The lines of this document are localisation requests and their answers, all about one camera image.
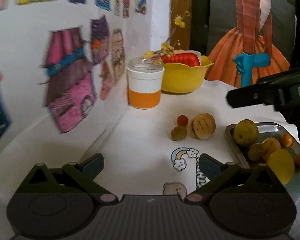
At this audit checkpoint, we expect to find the striped pepino melon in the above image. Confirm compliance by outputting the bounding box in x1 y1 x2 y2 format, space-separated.
189 113 216 140

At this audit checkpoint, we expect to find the brown kiwi fruit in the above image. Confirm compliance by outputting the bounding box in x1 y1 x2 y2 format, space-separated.
171 126 187 141

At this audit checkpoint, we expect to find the small red tomato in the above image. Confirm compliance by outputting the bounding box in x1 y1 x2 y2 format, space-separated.
177 115 189 127

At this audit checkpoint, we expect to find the yellow lemon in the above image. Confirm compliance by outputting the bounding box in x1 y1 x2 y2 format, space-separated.
266 149 295 185

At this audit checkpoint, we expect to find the brown spotted potato fruit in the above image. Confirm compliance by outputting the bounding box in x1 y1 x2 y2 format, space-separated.
248 138 281 161

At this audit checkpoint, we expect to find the metal tray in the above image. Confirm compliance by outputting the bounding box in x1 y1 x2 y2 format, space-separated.
225 122 300 240

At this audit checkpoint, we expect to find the yellow-green pear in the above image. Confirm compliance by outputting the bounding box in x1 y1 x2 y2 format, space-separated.
233 119 259 146

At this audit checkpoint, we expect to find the girl orange dress painting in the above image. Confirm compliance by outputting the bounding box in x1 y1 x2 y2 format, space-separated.
205 0 296 87

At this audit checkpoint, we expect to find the red ridged plastic tray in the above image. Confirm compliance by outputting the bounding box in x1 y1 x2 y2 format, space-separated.
161 50 201 67

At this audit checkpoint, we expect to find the white printed table cloth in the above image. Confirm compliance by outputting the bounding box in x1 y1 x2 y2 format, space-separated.
0 79 300 240

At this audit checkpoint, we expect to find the yellow plastic bowl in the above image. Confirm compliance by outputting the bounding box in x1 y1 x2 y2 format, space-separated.
142 50 213 94

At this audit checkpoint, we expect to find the yellow flower twig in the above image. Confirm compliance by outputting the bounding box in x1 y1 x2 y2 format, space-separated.
152 11 191 66

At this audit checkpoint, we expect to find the white orange glass jar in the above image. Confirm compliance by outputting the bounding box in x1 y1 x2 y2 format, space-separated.
127 57 165 109

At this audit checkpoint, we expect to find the houses drawing paper sheet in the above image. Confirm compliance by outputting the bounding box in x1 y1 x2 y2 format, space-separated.
0 0 147 153

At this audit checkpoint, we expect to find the brown wooden frame post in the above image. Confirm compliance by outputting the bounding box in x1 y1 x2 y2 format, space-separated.
170 0 192 50

